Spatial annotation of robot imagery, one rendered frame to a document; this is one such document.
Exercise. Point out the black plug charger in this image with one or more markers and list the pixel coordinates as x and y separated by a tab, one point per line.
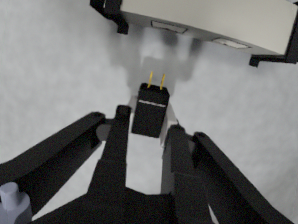
151	106

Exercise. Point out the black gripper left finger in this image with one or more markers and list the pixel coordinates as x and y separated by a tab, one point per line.
31	179

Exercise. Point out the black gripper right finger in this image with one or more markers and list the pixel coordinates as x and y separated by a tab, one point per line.
232	198

